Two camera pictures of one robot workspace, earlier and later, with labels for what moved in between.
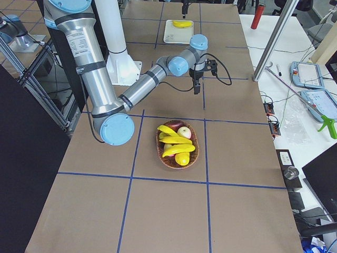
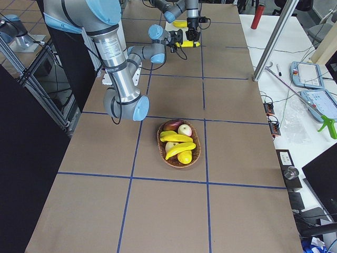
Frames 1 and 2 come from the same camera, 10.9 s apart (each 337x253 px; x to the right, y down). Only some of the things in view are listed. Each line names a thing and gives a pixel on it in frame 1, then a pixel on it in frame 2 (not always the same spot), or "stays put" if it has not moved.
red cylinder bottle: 256,20 stays put
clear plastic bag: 297,124 stays put
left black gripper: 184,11 → 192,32
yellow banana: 167,129 → 187,44
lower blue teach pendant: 323,101 stays put
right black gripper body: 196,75 → 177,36
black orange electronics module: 274,126 stays put
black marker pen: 279,69 stays put
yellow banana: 182,23 stays put
